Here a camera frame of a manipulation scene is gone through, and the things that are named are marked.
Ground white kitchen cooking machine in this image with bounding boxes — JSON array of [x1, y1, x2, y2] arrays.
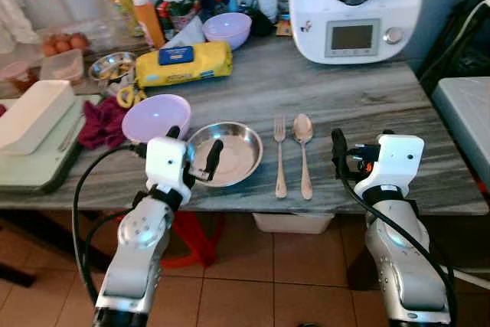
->
[[289, 0, 428, 65]]

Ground steel fork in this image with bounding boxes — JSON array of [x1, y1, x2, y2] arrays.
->
[[273, 116, 289, 199]]

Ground round steel plate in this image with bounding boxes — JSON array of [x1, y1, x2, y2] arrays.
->
[[186, 122, 263, 188]]

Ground red green snack packet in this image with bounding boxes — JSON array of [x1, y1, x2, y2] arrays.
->
[[157, 0, 201, 41]]

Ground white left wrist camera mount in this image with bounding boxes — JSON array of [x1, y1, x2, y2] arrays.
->
[[144, 137, 194, 195]]

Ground black bag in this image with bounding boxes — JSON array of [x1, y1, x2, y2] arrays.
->
[[417, 0, 490, 94]]

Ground maroon cloth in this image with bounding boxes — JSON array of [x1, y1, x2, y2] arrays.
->
[[78, 97, 131, 150]]

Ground orange sauce bottle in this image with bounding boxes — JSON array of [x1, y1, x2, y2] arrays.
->
[[132, 0, 166, 48]]

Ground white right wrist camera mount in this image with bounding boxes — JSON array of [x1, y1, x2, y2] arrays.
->
[[354, 134, 426, 198]]

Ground small steel bowl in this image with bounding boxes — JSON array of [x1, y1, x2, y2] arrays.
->
[[89, 52, 137, 87]]

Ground steel spoon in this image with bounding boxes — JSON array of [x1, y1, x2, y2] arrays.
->
[[294, 113, 315, 201]]

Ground small lilac plastic bowl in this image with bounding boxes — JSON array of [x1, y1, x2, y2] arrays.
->
[[202, 12, 253, 51]]

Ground white long handled container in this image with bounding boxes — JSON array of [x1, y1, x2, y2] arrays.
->
[[0, 80, 75, 155]]

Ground small tub pink lid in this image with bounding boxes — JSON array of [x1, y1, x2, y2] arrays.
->
[[0, 61, 35, 94]]

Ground yellow handled scissors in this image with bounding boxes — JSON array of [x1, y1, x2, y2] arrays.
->
[[116, 86, 146, 109]]

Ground white paper sheet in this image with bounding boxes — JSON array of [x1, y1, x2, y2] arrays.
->
[[163, 17, 207, 48]]

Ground white hanging cloth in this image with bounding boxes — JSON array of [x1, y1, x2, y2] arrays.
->
[[0, 0, 39, 44]]

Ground pale green cutting board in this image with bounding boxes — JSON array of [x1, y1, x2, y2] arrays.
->
[[0, 96, 100, 192]]

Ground large lilac plastic bowl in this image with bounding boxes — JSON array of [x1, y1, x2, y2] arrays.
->
[[122, 94, 192, 145]]

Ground red plastic stool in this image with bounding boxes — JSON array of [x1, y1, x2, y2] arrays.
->
[[161, 211, 227, 268]]

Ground white box under table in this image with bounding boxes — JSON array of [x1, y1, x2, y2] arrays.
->
[[253, 212, 335, 234]]

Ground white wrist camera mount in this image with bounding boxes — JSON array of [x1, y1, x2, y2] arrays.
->
[[354, 134, 426, 198], [144, 137, 194, 195]]

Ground clear plastic food box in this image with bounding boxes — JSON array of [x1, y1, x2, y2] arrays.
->
[[40, 49, 85, 84]]

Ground grey side table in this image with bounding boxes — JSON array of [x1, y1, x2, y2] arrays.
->
[[431, 76, 490, 184]]

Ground yellow wipes pack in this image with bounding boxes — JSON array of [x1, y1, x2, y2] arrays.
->
[[136, 41, 234, 89]]

